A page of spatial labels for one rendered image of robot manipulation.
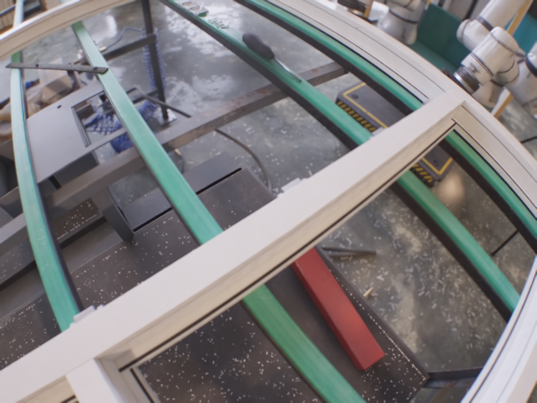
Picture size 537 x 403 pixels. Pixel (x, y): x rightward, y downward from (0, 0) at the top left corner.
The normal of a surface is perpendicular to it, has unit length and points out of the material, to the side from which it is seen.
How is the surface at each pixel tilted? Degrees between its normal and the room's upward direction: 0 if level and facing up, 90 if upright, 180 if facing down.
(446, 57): 90
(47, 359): 0
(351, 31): 90
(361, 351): 0
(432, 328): 0
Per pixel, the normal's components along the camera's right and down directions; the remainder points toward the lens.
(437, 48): -0.75, 0.53
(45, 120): 0.10, -0.51
